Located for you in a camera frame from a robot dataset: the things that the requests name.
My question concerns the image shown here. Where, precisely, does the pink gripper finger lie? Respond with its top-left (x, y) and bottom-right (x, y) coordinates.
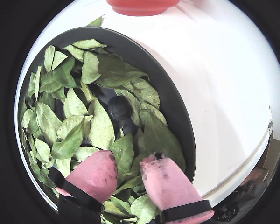
top-left (139, 152), bottom-right (216, 224)
top-left (48, 150), bottom-right (119, 214)

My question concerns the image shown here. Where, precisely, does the pile of green leaves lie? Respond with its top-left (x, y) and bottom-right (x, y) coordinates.
top-left (20, 38), bottom-right (186, 224)

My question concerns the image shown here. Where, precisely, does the dark blueberry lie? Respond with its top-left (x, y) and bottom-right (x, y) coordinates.
top-left (107, 96), bottom-right (132, 120)

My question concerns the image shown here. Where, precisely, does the dark grey round bowl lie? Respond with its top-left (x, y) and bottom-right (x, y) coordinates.
top-left (18, 26), bottom-right (196, 224)

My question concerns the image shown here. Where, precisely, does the stray green leaf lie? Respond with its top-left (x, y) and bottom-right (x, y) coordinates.
top-left (86, 15), bottom-right (105, 28)

